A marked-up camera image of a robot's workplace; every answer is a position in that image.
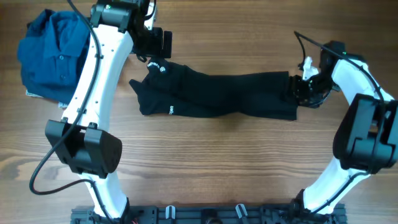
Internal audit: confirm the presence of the black t-shirt with logo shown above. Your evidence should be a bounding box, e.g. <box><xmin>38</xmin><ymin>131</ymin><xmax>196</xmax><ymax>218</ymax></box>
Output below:
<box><xmin>129</xmin><ymin>58</ymin><xmax>298</xmax><ymax>121</ymax></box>

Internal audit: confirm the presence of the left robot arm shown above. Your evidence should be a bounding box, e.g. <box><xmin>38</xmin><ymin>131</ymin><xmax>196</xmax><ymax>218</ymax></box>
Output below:
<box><xmin>45</xmin><ymin>1</ymin><xmax>172</xmax><ymax>223</ymax></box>

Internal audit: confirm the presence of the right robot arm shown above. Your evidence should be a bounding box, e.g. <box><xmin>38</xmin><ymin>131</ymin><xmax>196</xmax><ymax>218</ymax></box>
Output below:
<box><xmin>290</xmin><ymin>40</ymin><xmax>397</xmax><ymax>215</ymax></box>

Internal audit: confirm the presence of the blue polo shirt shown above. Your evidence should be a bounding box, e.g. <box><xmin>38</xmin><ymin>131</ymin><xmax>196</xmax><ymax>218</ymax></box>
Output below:
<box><xmin>17</xmin><ymin>9</ymin><xmax>90</xmax><ymax>104</ymax></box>

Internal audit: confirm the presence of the white folded cloth under pile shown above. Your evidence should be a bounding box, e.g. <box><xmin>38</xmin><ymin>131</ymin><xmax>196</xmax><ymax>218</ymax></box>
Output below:
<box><xmin>25</xmin><ymin>90</ymin><xmax>68</xmax><ymax>109</ymax></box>

